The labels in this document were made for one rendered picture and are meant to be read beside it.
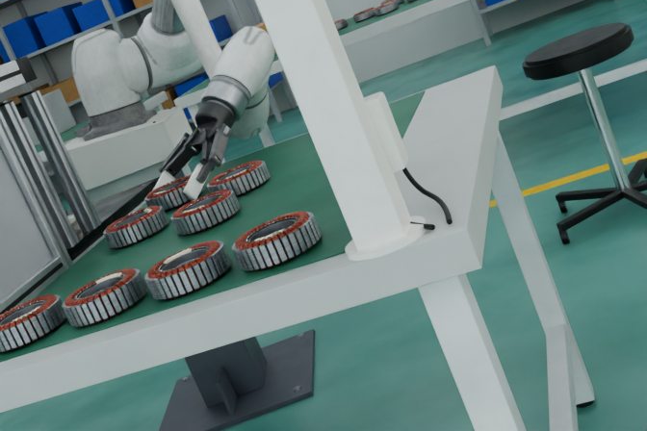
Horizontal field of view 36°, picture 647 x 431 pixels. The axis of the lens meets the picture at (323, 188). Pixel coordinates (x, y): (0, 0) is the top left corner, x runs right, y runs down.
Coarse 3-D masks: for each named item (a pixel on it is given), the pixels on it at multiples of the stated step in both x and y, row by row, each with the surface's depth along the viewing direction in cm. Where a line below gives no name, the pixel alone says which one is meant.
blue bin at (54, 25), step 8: (64, 8) 838; (72, 8) 853; (40, 16) 840; (48, 16) 839; (56, 16) 838; (64, 16) 837; (72, 16) 848; (40, 24) 842; (48, 24) 841; (56, 24) 840; (64, 24) 839; (72, 24) 843; (40, 32) 844; (48, 32) 843; (56, 32) 842; (64, 32) 841; (72, 32) 839; (80, 32) 852; (48, 40) 845; (56, 40) 844
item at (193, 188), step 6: (198, 168) 190; (192, 174) 190; (192, 180) 189; (186, 186) 188; (192, 186) 189; (198, 186) 190; (186, 192) 187; (192, 192) 188; (198, 192) 189; (192, 198) 188
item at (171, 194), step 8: (168, 184) 197; (176, 184) 196; (184, 184) 189; (152, 192) 193; (160, 192) 189; (168, 192) 188; (176, 192) 188; (200, 192) 191; (152, 200) 189; (160, 200) 188; (168, 200) 188; (176, 200) 189; (184, 200) 188; (168, 208) 189
